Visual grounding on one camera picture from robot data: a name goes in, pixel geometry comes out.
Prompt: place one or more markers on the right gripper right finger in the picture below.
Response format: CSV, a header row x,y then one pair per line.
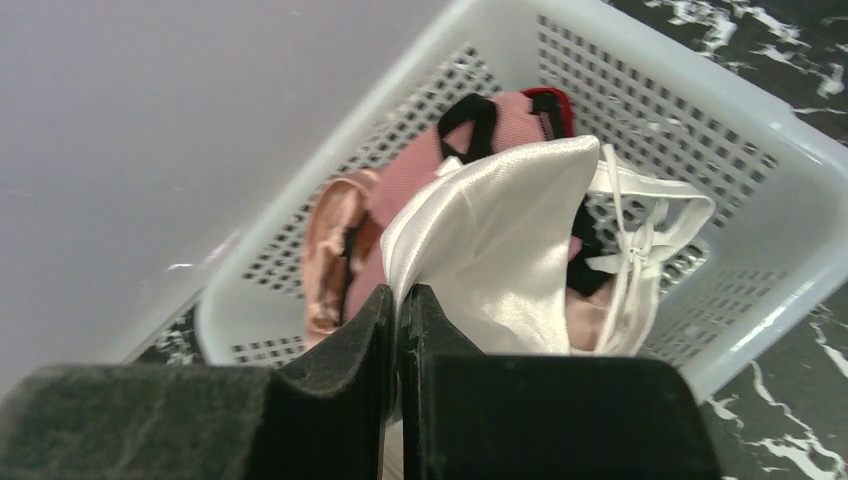
x,y
470,415

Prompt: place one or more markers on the white satin bra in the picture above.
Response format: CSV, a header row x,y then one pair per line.
x,y
492,239

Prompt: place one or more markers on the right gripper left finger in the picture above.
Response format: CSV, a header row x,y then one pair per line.
x,y
322,416

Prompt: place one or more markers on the white plastic basket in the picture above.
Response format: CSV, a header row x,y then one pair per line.
x,y
775,247

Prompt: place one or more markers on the pink bra black trim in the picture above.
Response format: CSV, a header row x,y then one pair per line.
x,y
473,128

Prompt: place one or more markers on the pink satin garment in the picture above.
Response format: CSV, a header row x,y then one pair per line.
x,y
339,236

